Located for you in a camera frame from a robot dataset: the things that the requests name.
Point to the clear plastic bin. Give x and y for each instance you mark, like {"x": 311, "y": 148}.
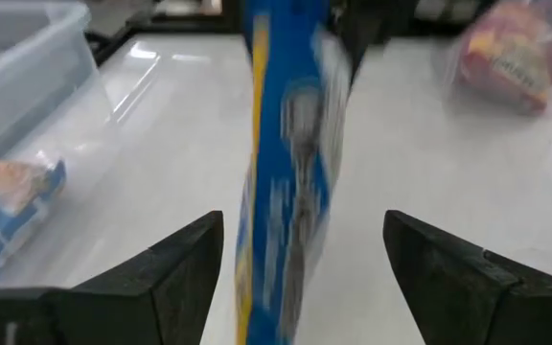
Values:
{"x": 27, "y": 72}
{"x": 448, "y": 57}

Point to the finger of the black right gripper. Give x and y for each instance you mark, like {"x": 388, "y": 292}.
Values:
{"x": 360, "y": 38}

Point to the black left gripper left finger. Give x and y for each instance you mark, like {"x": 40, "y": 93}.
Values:
{"x": 161, "y": 297}

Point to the blue Maruchan ramen packet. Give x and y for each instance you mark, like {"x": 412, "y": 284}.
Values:
{"x": 12, "y": 201}
{"x": 290, "y": 144}

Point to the black table frame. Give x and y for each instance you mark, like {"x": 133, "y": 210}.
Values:
{"x": 194, "y": 25}

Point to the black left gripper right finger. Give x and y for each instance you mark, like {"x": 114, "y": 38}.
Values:
{"x": 458, "y": 297}

